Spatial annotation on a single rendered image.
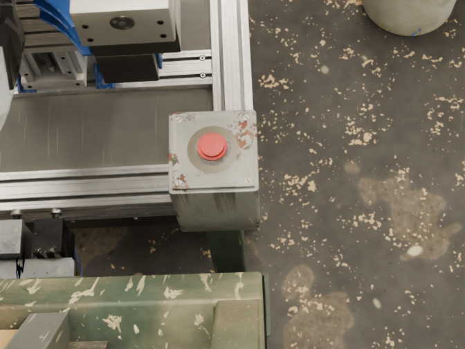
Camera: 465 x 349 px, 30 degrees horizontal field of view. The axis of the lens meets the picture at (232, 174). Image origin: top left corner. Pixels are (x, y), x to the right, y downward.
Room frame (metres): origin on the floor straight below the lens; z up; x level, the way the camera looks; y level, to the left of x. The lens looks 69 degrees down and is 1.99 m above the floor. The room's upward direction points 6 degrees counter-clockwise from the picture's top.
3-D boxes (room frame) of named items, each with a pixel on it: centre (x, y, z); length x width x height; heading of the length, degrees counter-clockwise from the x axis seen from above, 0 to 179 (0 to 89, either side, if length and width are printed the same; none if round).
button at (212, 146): (0.46, 0.02, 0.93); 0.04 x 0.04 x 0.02
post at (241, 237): (0.46, 0.02, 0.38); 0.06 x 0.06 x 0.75; 85
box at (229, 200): (0.46, 0.02, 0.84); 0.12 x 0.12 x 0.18; 85
